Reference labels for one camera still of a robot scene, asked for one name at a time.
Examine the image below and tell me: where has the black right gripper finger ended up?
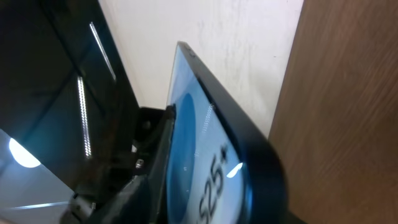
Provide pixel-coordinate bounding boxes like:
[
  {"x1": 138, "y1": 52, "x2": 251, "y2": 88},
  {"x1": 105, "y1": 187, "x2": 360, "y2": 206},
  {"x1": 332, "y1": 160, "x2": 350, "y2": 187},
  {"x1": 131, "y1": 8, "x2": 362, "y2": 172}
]
[{"x1": 90, "y1": 105, "x2": 176, "y2": 224}]

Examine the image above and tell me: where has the blue Galaxy smartphone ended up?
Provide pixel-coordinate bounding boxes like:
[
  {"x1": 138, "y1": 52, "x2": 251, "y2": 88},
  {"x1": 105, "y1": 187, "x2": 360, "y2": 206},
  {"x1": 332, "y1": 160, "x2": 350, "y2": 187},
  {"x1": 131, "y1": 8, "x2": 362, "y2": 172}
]
[{"x1": 166, "y1": 41, "x2": 287, "y2": 223}]

